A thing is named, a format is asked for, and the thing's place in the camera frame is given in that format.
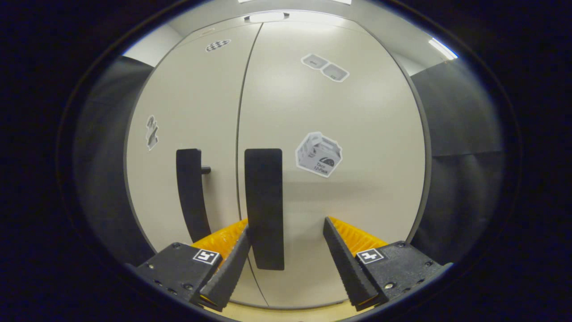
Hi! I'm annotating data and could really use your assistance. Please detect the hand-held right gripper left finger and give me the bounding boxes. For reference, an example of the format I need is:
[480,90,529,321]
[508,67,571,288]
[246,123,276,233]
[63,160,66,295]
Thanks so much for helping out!
[127,218,253,313]

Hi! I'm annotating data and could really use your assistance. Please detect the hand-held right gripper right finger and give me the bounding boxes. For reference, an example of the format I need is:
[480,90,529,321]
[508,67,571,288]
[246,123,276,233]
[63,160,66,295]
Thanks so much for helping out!
[323,216,453,312]

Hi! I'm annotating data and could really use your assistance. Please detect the black cabinet door handle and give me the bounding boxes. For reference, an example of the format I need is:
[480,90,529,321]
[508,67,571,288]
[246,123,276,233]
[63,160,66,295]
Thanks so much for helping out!
[176,148,212,243]
[244,148,285,271]

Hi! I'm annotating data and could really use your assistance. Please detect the beige cabinet door box sticker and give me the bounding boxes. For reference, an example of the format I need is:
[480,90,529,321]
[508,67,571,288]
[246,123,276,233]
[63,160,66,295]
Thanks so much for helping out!
[236,20,427,309]

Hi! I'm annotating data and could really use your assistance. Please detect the beige cabinet door checkered sticker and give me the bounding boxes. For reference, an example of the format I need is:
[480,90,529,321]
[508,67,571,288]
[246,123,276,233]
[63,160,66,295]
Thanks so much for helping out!
[124,23,269,308]

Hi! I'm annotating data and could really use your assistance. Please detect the beige double-door shoe cabinet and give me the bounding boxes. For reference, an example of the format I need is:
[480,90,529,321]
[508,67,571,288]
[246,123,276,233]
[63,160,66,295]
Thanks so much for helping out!
[122,10,433,310]

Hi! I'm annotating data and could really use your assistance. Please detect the long ceiling light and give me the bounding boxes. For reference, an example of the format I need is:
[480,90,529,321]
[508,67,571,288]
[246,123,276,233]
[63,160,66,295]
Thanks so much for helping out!
[428,38,459,61]

